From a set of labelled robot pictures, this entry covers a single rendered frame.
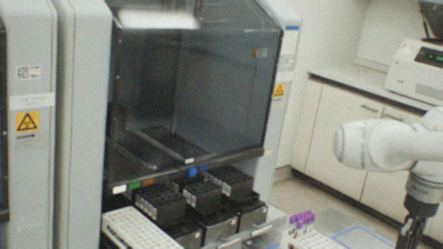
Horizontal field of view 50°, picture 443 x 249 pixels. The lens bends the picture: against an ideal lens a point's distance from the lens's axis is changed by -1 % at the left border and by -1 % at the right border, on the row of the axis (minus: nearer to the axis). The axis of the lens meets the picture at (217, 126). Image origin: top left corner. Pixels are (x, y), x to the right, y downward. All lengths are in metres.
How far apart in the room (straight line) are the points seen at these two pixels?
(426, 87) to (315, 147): 0.97
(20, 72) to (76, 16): 0.17
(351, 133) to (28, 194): 0.75
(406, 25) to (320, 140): 1.11
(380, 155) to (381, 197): 2.53
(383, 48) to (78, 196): 3.20
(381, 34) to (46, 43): 3.30
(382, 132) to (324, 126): 2.66
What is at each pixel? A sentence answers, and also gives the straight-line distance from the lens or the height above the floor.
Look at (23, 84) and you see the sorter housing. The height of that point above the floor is 1.28.
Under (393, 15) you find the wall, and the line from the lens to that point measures 4.05.
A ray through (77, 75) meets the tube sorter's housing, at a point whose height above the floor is 1.29.
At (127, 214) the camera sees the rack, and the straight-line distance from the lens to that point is 1.43.
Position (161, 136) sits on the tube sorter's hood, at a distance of 1.33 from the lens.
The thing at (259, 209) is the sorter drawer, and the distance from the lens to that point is 1.66.
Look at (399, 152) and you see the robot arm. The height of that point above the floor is 1.29.
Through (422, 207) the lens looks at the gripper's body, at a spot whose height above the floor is 1.12.
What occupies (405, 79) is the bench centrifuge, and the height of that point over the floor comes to 1.01.
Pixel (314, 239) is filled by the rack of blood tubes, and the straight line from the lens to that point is 1.41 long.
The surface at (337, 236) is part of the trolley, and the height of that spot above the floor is 0.82.
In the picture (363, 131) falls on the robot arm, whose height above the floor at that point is 1.30.
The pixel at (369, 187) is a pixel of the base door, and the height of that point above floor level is 0.22.
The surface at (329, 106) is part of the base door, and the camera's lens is 3.62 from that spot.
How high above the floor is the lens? 1.59
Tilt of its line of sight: 19 degrees down
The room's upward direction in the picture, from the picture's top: 8 degrees clockwise
